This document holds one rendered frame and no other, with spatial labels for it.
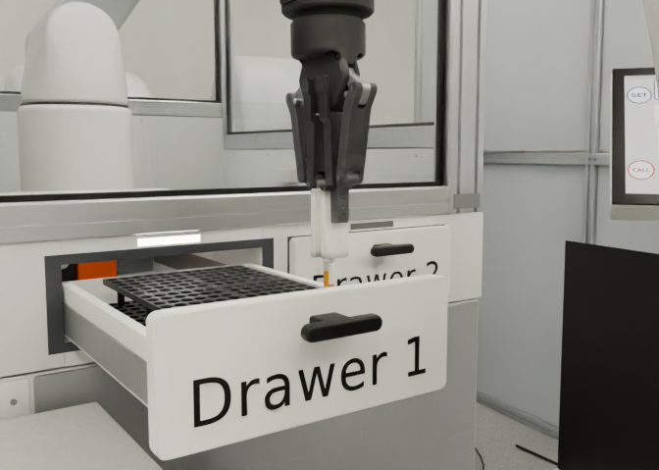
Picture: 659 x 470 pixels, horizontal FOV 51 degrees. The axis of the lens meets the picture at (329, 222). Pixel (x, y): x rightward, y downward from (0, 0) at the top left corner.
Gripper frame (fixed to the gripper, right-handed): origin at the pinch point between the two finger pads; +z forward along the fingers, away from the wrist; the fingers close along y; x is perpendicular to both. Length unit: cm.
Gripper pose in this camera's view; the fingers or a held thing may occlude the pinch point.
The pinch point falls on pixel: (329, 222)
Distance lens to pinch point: 70.9
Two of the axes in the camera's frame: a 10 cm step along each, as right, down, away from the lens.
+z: 0.1, 10.0, 0.9
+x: 8.3, -0.5, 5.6
